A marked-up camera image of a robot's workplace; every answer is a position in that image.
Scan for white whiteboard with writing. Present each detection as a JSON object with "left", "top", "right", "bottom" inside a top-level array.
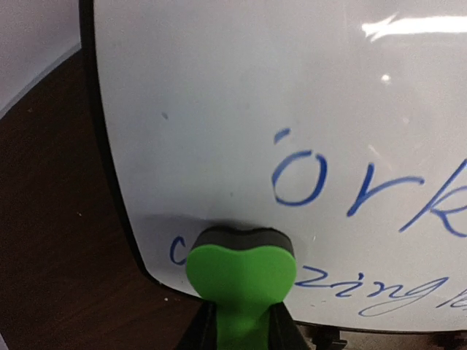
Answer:
[{"left": 79, "top": 1, "right": 466, "bottom": 333}]

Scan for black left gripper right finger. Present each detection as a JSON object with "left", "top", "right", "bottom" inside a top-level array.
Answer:
[{"left": 269, "top": 303, "right": 309, "bottom": 350}]

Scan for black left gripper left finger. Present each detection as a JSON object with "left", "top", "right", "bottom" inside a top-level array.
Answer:
[{"left": 177, "top": 301, "right": 217, "bottom": 350}]

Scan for green whiteboard eraser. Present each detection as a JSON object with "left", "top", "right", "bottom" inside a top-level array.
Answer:
[{"left": 186, "top": 226, "right": 297, "bottom": 349}]

